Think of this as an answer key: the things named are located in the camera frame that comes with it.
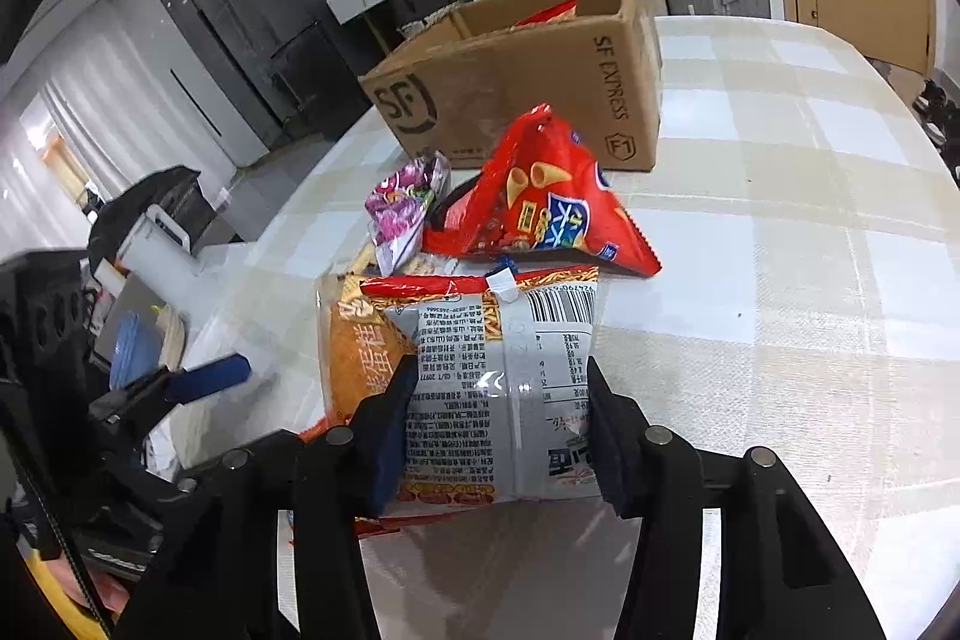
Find purple snack packet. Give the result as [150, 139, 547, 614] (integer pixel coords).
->
[364, 151, 451, 275]

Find plaid beige cloth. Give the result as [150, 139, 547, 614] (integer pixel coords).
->
[150, 14, 960, 640]

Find brown cardboard box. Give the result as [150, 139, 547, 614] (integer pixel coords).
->
[358, 0, 665, 175]

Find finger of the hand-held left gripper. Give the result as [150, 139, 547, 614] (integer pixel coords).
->
[90, 351, 252, 438]

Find white and red noodle packet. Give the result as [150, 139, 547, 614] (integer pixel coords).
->
[360, 265, 605, 506]

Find red cone snack bag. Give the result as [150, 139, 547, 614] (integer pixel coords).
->
[422, 104, 662, 280]

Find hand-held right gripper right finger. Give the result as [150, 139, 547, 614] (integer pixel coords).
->
[585, 355, 890, 640]

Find white plastic jug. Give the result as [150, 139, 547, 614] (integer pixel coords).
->
[116, 203, 202, 296]

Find white curtain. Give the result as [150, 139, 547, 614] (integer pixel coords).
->
[0, 77, 143, 259]

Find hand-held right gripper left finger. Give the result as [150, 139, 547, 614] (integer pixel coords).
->
[112, 351, 421, 640]

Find dark shoes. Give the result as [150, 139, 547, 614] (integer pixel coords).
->
[911, 77, 960, 176]

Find black backpack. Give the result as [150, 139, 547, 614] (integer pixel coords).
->
[86, 166, 226, 259]

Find orange cake packet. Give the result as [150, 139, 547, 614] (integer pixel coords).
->
[316, 271, 421, 427]

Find dark glass cabinet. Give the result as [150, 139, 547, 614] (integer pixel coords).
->
[133, 0, 301, 161]

